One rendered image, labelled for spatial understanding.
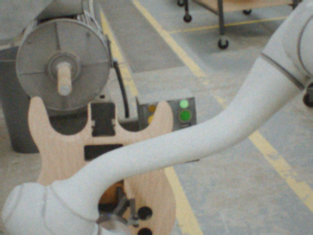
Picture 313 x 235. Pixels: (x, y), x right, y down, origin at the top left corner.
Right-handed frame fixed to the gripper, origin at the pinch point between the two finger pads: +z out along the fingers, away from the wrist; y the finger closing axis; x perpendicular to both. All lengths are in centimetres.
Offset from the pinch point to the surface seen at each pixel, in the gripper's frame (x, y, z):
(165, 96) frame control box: 14.0, 20.3, 33.9
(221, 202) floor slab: -91, 79, 173
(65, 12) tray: 38, -7, 36
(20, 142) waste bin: -95, -41, 295
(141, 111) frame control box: 10.9, 12.9, 29.8
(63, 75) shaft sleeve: 25.2, -8.4, 15.9
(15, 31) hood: 38.7, -18.2, 2.1
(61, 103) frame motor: 13.4, -9.2, 31.3
